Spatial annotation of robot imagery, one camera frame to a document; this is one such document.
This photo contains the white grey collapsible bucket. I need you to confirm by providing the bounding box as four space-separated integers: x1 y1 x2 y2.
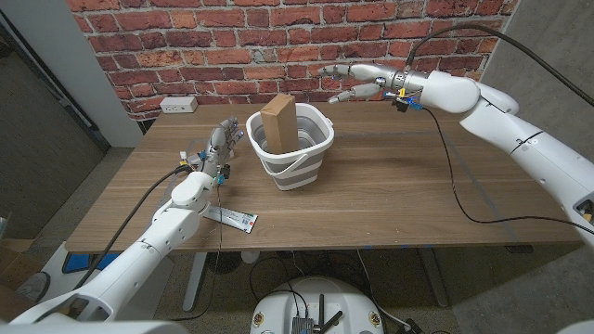
245 102 336 192

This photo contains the white toothpaste box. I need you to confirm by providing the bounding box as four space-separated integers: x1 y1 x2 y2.
202 205 259 235

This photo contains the white table leg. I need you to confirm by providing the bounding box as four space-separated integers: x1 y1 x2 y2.
182 251 209 313

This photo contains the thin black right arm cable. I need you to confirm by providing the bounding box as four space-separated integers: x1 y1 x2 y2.
422 107 594 236

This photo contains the white blue floor base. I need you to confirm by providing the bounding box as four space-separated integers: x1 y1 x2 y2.
41 241 121 289

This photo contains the grey radio module with antennas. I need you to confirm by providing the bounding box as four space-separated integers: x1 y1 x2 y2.
291 292 344 334

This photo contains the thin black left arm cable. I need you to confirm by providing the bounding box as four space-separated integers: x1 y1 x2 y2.
171 183 225 322

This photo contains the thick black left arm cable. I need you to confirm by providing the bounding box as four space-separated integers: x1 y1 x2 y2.
73 165 194 291

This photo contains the white power outlet strip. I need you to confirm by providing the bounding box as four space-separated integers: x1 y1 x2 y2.
159 96 199 115

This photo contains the black floor cable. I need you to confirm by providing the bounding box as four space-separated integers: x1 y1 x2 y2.
249 256 310 321

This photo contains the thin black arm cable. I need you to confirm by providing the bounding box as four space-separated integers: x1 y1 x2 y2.
171 183 225 322
422 107 594 236

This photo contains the white floor cable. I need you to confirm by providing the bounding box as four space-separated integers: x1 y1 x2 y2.
355 249 409 329

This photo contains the brown cardboard floor box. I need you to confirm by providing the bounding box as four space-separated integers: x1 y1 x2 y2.
0 238 45 321

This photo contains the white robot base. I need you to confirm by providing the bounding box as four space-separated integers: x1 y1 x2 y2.
249 276 385 334

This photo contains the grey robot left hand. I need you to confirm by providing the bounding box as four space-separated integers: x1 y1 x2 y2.
198 116 245 181

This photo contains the red brick printed backdrop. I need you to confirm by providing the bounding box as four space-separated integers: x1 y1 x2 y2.
66 0 521 122

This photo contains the grey table leg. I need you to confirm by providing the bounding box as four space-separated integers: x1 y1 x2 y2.
417 248 450 309

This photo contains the brown cardboard packing box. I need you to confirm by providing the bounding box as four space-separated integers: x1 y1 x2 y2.
259 93 301 155

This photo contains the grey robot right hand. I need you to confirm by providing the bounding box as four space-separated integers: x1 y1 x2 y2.
317 62 423 105

